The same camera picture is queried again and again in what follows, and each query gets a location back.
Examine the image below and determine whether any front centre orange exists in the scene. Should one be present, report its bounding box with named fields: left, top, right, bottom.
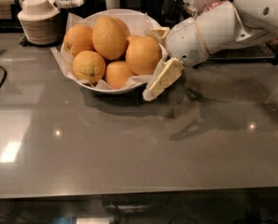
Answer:
left=104, top=61, right=134, bottom=90

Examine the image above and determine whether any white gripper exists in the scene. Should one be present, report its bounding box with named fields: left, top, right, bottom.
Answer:
left=143, top=1, right=263, bottom=101

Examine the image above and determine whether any black stirrer holder cup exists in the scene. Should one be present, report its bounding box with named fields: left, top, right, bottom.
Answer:
left=54, top=0, right=85, bottom=27

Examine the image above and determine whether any tall centre orange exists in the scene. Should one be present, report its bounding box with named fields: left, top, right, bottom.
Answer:
left=92, top=16, right=131, bottom=61

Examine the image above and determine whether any white cup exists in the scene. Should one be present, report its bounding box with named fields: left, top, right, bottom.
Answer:
left=105, top=0, right=120, bottom=9

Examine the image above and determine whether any stack of paper bowls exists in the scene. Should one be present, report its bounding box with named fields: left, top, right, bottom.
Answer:
left=18, top=0, right=61, bottom=46

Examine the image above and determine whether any back left orange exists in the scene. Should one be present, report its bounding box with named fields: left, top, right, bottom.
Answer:
left=63, top=24, right=94, bottom=57

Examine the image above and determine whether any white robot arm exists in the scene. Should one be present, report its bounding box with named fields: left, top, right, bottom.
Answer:
left=143, top=0, right=278, bottom=101

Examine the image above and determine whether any front left orange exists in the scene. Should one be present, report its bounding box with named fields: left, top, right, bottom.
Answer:
left=73, top=50, right=106, bottom=85

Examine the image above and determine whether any black wire tea rack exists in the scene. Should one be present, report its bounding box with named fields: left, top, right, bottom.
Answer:
left=196, top=38, right=278, bottom=67

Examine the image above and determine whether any large orange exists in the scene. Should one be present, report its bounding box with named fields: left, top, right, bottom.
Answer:
left=126, top=36, right=162, bottom=76

